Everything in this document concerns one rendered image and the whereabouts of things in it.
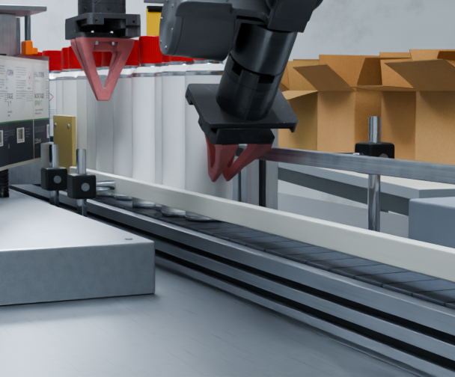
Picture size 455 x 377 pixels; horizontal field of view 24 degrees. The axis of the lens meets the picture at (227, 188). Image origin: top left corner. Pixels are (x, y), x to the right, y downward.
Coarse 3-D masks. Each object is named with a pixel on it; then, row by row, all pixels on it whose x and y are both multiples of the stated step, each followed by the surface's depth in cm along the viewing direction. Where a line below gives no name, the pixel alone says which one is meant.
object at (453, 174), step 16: (240, 144) 117; (272, 160) 110; (288, 160) 107; (304, 160) 104; (320, 160) 101; (336, 160) 98; (352, 160) 96; (368, 160) 93; (384, 160) 91; (400, 160) 89; (400, 176) 89; (416, 176) 87; (432, 176) 85; (448, 176) 83
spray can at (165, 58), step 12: (168, 60) 125; (156, 72) 125; (156, 84) 125; (156, 96) 125; (156, 108) 126; (156, 120) 126; (156, 132) 126; (156, 144) 126; (156, 156) 126; (156, 168) 126; (156, 180) 126; (156, 204) 127
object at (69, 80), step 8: (72, 56) 157; (72, 64) 157; (72, 72) 157; (80, 72) 157; (64, 80) 157; (72, 80) 156; (64, 88) 157; (72, 88) 156; (64, 96) 157; (72, 96) 156; (64, 104) 157; (72, 104) 157; (64, 112) 158; (72, 112) 157
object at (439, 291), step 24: (240, 240) 102; (264, 240) 102; (288, 240) 102; (312, 264) 88; (336, 264) 87; (360, 264) 87; (384, 264) 88; (384, 288) 78; (408, 288) 77; (432, 288) 77
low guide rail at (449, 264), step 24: (72, 168) 150; (120, 192) 131; (144, 192) 123; (168, 192) 117; (192, 192) 112; (216, 216) 105; (240, 216) 100; (264, 216) 95; (288, 216) 91; (312, 240) 87; (336, 240) 84; (360, 240) 81; (384, 240) 78; (408, 240) 76; (408, 264) 75; (432, 264) 72
